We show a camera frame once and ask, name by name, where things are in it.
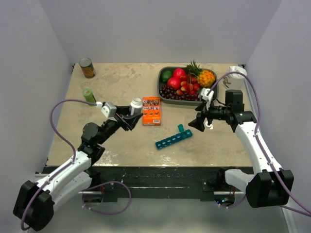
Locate toy pineapple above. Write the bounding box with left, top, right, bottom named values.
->
left=186, top=60, right=216, bottom=88

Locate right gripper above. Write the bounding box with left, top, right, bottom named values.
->
left=188, top=99, right=230, bottom=132

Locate green bottle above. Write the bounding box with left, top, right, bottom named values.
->
left=82, top=88, right=96, bottom=106

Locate white bottle cap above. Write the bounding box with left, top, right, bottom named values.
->
left=205, top=122, right=213, bottom=130

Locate grey fruit tray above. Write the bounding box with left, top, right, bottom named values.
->
left=157, top=65, right=217, bottom=106

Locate green lime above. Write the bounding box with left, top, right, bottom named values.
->
left=160, top=70, right=173, bottom=83

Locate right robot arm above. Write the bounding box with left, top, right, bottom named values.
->
left=188, top=88, right=294, bottom=208

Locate black base frame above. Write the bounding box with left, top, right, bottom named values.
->
left=41, top=166, right=255, bottom=203

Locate dark grape bunch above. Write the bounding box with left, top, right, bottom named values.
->
left=159, top=85, right=200, bottom=101

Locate red apple top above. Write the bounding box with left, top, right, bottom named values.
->
left=173, top=68, right=186, bottom=79

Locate purple cable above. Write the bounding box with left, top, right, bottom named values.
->
left=217, top=193, right=247, bottom=209
left=82, top=181, right=132, bottom=216
left=210, top=71, right=311, bottom=217
left=20, top=99, right=98, bottom=231

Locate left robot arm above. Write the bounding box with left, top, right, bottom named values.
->
left=13, top=102, right=142, bottom=231

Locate red apple bottom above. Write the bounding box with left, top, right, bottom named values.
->
left=167, top=77, right=181, bottom=90

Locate teal weekly pill organizer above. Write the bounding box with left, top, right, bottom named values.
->
left=155, top=124, right=193, bottom=150

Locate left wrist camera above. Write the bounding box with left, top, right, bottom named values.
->
left=96, top=101, right=117, bottom=118

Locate tin can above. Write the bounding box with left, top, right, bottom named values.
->
left=79, top=58, right=96, bottom=78

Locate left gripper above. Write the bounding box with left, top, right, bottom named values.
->
left=97, top=105, right=142, bottom=145

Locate red cherries pile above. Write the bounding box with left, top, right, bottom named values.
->
left=176, top=75, right=200, bottom=95

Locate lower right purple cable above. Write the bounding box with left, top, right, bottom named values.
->
left=217, top=193, right=247, bottom=209

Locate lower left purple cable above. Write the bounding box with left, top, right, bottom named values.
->
left=82, top=181, right=132, bottom=216

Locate white pill bottle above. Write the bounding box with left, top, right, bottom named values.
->
left=129, top=98, right=143, bottom=115

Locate orange razor box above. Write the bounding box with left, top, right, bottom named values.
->
left=142, top=97, right=161, bottom=126

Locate red apple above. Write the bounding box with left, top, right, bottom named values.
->
left=173, top=68, right=186, bottom=79
left=167, top=77, right=181, bottom=90

